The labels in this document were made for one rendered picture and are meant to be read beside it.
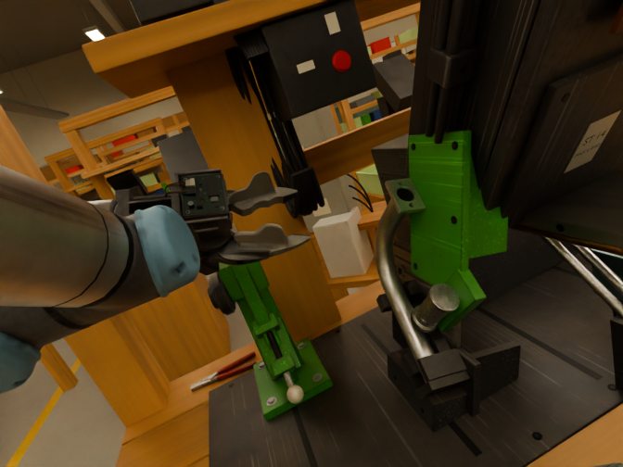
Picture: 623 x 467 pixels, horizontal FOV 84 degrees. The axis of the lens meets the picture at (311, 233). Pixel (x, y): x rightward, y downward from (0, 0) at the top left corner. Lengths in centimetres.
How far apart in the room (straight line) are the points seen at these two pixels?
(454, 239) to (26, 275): 41
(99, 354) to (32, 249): 63
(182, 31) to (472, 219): 49
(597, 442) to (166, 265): 51
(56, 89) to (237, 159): 1040
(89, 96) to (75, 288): 1058
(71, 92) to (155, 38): 1033
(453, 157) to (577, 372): 36
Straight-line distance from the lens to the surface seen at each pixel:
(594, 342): 69
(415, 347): 55
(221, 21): 62
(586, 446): 57
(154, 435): 86
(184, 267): 30
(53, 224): 23
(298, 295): 80
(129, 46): 62
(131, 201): 41
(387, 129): 91
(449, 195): 46
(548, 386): 62
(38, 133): 1115
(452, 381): 54
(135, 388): 88
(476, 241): 49
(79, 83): 1090
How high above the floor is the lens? 135
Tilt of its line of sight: 18 degrees down
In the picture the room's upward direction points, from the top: 21 degrees counter-clockwise
